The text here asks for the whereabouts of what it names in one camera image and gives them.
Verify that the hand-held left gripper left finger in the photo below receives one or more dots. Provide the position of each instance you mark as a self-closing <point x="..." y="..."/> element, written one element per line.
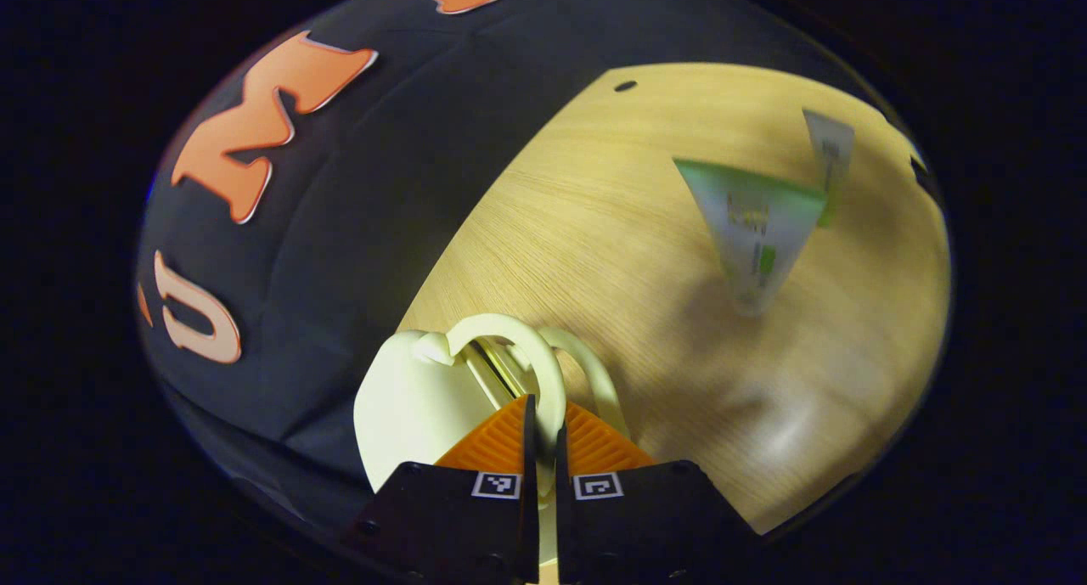
<point x="530" y="458"/>

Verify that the large green white skincare tube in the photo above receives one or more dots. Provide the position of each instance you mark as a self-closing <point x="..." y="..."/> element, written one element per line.
<point x="756" y="228"/>

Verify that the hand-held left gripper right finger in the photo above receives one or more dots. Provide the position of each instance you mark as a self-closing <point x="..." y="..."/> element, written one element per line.
<point x="561" y="466"/>

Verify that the small grey skincare tube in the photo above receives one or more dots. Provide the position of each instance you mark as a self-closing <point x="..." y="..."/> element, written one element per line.
<point x="830" y="148"/>

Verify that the pale yellow suitcase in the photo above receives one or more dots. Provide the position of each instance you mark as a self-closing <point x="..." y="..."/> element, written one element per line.
<point x="408" y="407"/>

